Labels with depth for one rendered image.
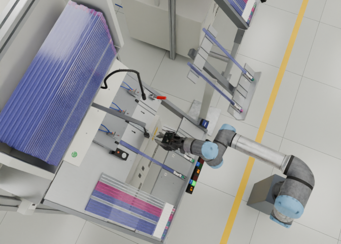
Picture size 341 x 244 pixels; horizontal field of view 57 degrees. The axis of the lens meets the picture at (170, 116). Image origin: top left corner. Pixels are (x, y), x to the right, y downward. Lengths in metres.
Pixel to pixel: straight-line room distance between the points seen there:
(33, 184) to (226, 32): 2.29
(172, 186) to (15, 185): 0.83
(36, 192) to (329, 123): 2.36
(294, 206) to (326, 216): 1.35
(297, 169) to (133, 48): 1.95
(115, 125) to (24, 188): 0.46
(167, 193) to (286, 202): 0.64
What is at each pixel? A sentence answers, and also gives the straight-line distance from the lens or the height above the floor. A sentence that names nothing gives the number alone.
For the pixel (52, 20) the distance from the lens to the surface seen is 1.25.
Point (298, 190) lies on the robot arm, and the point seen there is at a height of 1.18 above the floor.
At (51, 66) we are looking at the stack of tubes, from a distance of 1.07.
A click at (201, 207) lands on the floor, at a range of 2.55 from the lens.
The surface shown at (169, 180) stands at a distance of 1.76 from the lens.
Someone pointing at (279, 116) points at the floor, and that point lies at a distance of 2.82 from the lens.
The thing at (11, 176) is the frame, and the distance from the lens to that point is 1.31.
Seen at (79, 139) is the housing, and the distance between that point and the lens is 1.37.
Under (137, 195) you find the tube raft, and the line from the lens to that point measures 1.64.
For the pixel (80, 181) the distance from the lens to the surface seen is 1.49.
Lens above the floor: 2.54
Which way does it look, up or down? 72 degrees down
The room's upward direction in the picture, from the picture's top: 3 degrees counter-clockwise
